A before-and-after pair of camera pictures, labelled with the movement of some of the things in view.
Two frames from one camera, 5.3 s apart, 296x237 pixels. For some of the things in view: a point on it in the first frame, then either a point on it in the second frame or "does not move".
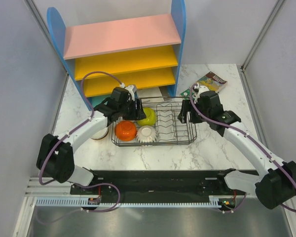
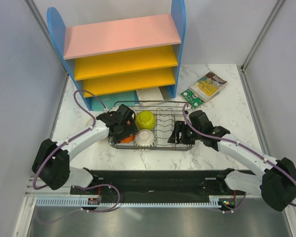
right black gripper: [187, 106] → [180, 126]
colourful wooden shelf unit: [145, 53] does not move
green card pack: [186, 94] does not move
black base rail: [155, 184] does not move
